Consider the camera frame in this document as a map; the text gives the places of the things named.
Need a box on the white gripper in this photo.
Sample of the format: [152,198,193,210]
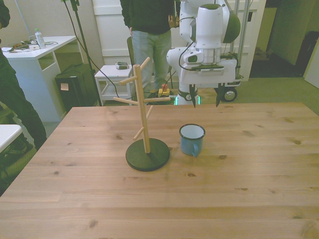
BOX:
[179,59,238,109]

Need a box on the blue enamel mug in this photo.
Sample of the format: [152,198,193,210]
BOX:
[178,123,206,158]

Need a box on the wooden mug tree black base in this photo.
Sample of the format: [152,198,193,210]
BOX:
[113,56,171,172]

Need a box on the black caster wheel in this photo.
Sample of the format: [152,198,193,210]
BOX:
[222,87,238,103]

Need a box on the yellow emergency stop button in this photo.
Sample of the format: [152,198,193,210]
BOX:
[158,84,170,98]

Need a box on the white wooden stool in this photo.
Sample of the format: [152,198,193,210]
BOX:
[94,64,134,107]

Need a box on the person in jeans dark sweater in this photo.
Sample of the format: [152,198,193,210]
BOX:
[120,0,180,93]

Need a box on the white cabinet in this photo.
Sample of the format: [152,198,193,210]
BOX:
[303,47,319,89]

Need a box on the black box with sticky note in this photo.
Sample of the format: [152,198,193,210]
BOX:
[54,64,99,113]

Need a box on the black tripod stand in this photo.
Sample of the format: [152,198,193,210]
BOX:
[61,0,103,107]

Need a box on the clear plastic bottle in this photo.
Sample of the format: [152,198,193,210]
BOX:
[34,28,47,49]

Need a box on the white desk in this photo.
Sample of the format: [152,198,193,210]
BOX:
[1,35,83,122]

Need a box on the person in dark clothes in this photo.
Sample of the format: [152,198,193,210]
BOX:
[0,0,47,153]

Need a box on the white side table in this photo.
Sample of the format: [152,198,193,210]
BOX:
[0,124,22,153]

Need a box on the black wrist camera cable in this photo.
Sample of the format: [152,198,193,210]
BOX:
[178,16,197,72]

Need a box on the aluminium frame post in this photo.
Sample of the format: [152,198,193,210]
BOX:
[234,0,250,82]

